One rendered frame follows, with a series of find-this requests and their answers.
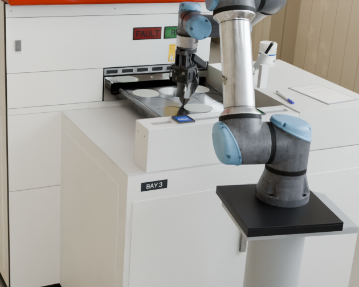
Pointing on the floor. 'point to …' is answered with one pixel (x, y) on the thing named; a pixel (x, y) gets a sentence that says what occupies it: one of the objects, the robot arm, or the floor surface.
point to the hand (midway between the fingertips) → (185, 101)
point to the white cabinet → (186, 220)
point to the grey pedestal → (282, 253)
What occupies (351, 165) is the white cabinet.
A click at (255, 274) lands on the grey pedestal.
